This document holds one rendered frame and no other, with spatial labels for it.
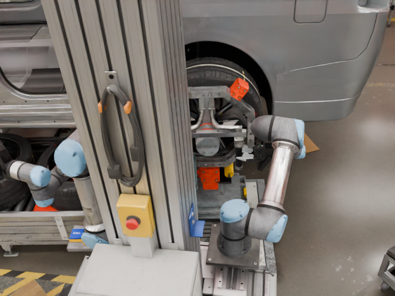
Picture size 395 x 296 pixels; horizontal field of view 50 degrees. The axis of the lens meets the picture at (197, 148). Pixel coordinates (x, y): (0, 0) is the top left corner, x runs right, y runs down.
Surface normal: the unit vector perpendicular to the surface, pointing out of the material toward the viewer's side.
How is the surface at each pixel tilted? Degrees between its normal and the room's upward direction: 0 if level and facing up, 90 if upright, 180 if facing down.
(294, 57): 90
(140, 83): 90
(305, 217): 0
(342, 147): 0
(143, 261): 0
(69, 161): 82
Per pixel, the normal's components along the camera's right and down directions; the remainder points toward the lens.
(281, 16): -0.03, 0.62
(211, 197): -0.06, -0.79
